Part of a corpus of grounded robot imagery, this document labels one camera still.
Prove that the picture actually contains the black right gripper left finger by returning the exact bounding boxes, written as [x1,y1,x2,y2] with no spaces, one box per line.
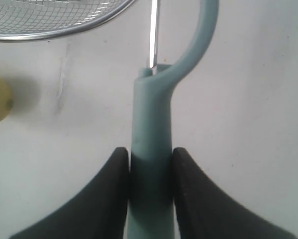
[12,147,129,239]

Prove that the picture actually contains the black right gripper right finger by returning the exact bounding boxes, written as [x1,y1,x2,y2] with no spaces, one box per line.
[172,147,296,239]

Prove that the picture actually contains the teal handled vegetable peeler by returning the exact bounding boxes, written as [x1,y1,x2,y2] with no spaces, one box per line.
[127,0,219,239]

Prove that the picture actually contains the oval steel mesh basket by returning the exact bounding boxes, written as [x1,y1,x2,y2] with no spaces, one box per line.
[0,0,133,42]

